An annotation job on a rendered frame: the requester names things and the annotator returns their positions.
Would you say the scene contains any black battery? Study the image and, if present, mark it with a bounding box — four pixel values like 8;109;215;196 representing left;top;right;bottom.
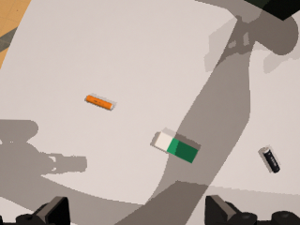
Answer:
262;147;280;173

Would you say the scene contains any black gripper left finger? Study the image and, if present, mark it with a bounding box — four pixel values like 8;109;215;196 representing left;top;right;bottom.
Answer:
0;196;70;225

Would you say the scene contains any white and green eraser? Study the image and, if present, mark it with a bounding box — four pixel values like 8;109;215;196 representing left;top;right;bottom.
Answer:
154;131;199;163

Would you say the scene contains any orange aaa battery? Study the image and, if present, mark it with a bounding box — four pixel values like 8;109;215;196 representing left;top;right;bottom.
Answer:
86;95;114;111

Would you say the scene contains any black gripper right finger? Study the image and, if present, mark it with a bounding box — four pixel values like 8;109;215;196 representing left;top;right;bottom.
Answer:
204;195;300;225

